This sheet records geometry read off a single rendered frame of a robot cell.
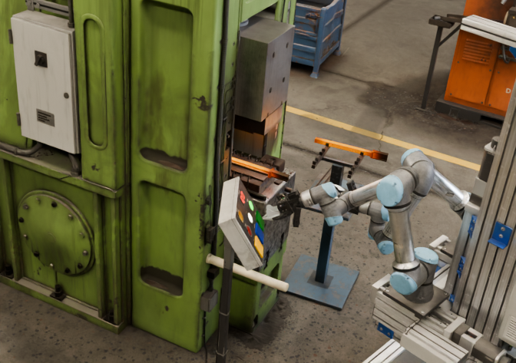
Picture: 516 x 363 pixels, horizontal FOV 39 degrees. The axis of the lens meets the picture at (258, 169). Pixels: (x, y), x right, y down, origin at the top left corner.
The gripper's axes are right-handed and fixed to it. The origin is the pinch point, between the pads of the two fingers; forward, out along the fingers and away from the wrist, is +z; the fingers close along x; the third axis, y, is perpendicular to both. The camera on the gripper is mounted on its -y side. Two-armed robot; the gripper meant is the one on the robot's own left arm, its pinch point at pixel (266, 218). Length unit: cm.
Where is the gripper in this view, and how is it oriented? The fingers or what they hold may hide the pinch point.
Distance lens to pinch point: 343.2
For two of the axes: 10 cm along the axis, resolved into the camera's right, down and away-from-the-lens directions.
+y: -4.3, -7.8, -4.5
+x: -0.3, 5.1, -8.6
